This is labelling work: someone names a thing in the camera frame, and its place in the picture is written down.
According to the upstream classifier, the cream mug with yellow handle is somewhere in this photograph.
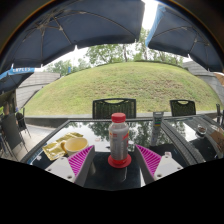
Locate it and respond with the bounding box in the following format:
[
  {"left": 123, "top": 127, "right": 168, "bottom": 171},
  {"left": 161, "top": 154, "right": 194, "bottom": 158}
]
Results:
[{"left": 60, "top": 136, "right": 90, "bottom": 157}]

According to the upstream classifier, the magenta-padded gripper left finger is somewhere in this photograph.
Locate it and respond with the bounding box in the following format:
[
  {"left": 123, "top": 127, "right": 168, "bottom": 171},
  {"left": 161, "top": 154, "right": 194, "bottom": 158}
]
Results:
[{"left": 44, "top": 144, "right": 97, "bottom": 188}]

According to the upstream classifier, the blue parasol with white print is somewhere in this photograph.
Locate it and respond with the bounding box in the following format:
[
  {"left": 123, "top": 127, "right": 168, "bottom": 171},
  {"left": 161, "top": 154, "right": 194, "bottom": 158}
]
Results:
[{"left": 0, "top": 66, "right": 36, "bottom": 96}]

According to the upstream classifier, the clear red-capped drink bottle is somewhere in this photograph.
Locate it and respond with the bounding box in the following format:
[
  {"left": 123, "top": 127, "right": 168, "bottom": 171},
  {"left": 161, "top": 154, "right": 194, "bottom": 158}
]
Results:
[{"left": 108, "top": 112, "right": 130, "bottom": 162}]

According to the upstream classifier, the small dark bowl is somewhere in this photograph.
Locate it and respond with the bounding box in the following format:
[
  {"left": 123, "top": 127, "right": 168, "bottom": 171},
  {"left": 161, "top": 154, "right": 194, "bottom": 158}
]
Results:
[{"left": 195, "top": 123, "right": 208, "bottom": 138}]

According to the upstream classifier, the dark slatted plastic chair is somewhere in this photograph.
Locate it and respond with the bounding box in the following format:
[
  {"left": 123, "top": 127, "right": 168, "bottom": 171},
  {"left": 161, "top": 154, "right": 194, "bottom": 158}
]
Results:
[
  {"left": 215, "top": 103, "right": 224, "bottom": 126},
  {"left": 169, "top": 99, "right": 197, "bottom": 118},
  {"left": 91, "top": 97, "right": 137, "bottom": 120}
]

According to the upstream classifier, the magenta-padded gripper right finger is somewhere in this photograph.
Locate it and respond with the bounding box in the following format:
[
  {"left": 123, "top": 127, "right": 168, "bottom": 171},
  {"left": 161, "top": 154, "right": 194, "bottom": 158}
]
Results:
[{"left": 133, "top": 143, "right": 184, "bottom": 186}]

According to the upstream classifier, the dark blue parasol, light-blue edge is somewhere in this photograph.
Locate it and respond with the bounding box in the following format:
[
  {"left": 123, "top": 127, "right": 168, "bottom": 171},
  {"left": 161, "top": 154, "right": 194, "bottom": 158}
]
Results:
[{"left": 145, "top": 3, "right": 224, "bottom": 73}]

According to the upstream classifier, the grey wicker chair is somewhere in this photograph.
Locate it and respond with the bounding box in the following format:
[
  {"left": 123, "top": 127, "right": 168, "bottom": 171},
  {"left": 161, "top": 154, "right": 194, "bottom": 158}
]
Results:
[
  {"left": 15, "top": 107, "right": 32, "bottom": 138},
  {"left": 0, "top": 113, "right": 28, "bottom": 158}
]

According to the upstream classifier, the large dark blue parasol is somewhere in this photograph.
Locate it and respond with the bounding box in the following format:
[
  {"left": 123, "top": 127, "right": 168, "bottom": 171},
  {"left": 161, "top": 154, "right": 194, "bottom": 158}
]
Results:
[{"left": 0, "top": 0, "right": 146, "bottom": 74}]

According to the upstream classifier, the flat round red coaster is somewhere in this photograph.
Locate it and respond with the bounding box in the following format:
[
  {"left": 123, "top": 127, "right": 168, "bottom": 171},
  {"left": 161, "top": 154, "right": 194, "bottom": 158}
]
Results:
[{"left": 107, "top": 153, "right": 133, "bottom": 169}]

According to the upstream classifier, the person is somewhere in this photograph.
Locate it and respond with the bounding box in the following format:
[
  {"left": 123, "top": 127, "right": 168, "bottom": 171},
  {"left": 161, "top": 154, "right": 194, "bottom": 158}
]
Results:
[{"left": 1, "top": 99, "right": 16, "bottom": 118}]

